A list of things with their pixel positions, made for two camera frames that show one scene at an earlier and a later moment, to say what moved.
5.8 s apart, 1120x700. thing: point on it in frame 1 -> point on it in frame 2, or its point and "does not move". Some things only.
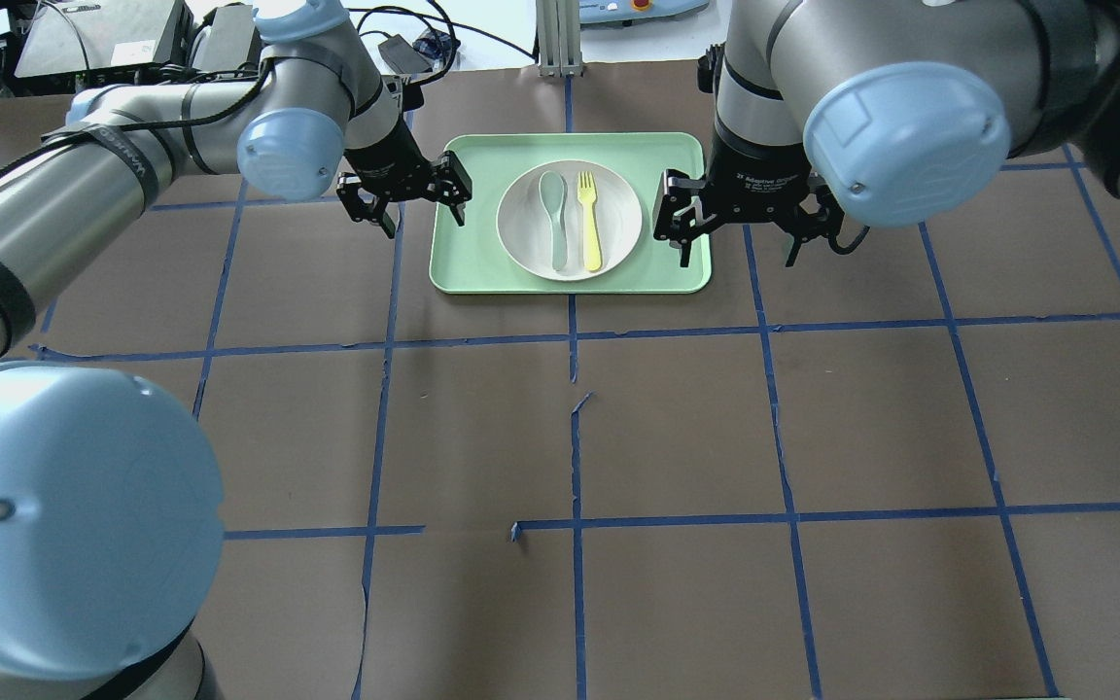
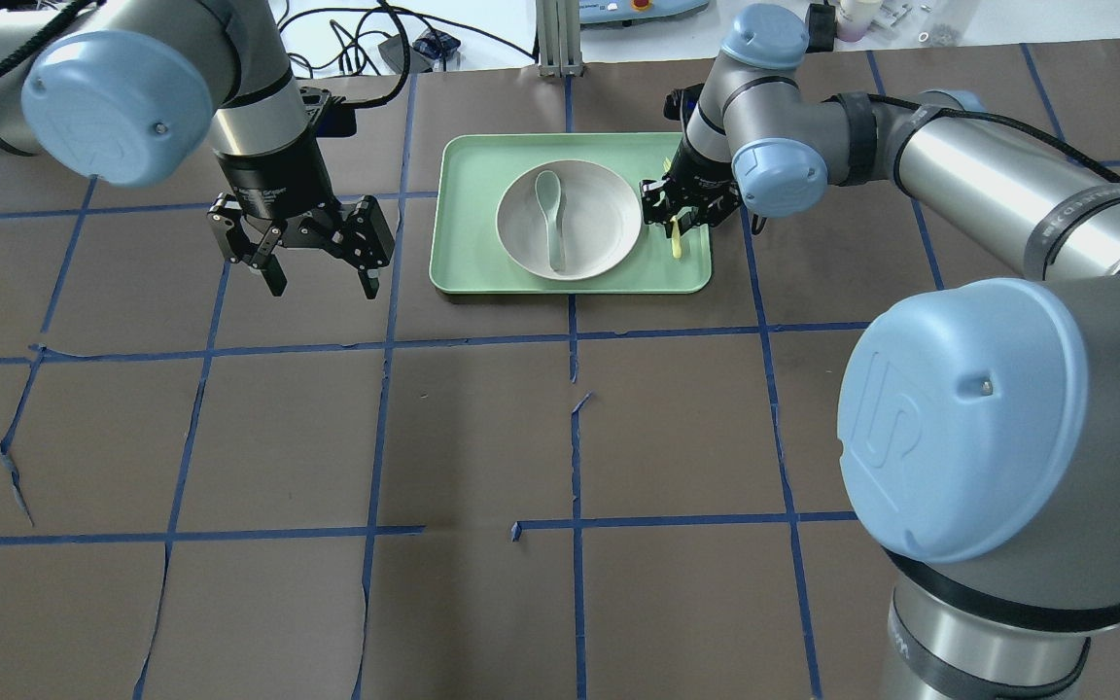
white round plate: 569,220 does not move
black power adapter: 402,57 does not move
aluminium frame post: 558,37 does not move
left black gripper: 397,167 -> 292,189
